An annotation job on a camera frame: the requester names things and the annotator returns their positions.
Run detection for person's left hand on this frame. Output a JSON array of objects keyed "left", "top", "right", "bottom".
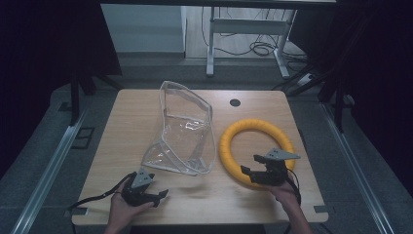
[{"left": 106, "top": 181, "right": 156, "bottom": 231}]

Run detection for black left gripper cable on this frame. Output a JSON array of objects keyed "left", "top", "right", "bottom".
[{"left": 65, "top": 171, "right": 138, "bottom": 213}]

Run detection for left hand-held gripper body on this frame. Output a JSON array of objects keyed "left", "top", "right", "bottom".
[{"left": 121, "top": 167, "right": 156, "bottom": 208}]

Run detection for yellow foam ring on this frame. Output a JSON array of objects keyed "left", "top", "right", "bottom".
[{"left": 218, "top": 118, "right": 297, "bottom": 190}]

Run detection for white metal desk frame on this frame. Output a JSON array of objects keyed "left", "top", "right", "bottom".
[{"left": 206, "top": 6, "right": 298, "bottom": 80}]

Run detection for black metal stand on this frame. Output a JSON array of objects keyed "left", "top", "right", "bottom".
[
  {"left": 68, "top": 71, "right": 125, "bottom": 127},
  {"left": 272, "top": 62, "right": 347, "bottom": 134}
]

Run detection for aluminium floor rail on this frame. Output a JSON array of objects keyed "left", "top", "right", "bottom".
[
  {"left": 319, "top": 101, "right": 396, "bottom": 234},
  {"left": 10, "top": 108, "right": 90, "bottom": 234}
]

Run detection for dark curtain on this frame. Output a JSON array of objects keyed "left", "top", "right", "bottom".
[
  {"left": 287, "top": 0, "right": 413, "bottom": 196},
  {"left": 0, "top": 0, "right": 124, "bottom": 180}
]

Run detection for person's right hand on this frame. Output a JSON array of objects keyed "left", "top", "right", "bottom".
[{"left": 267, "top": 175, "right": 302, "bottom": 213}]

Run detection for grey table bracket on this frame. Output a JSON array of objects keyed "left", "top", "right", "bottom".
[{"left": 313, "top": 205, "right": 336, "bottom": 215}]

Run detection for clear plastic bag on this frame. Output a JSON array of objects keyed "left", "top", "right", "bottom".
[{"left": 140, "top": 80, "right": 218, "bottom": 177}]

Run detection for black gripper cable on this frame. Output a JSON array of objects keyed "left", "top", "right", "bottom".
[
  {"left": 65, "top": 171, "right": 138, "bottom": 213},
  {"left": 283, "top": 168, "right": 303, "bottom": 234}
]

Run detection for white power strip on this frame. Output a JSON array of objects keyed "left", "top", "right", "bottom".
[{"left": 296, "top": 72, "right": 316, "bottom": 88}]

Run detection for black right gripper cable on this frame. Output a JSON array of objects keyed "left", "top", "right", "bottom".
[{"left": 283, "top": 168, "right": 303, "bottom": 234}]

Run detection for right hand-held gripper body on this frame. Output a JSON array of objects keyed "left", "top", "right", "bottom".
[{"left": 255, "top": 147, "right": 302, "bottom": 187}]

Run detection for black floor cables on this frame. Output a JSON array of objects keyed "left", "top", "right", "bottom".
[{"left": 200, "top": 6, "right": 309, "bottom": 72}]

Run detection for black floor plate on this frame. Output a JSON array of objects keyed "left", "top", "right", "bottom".
[{"left": 70, "top": 127, "right": 95, "bottom": 151}]

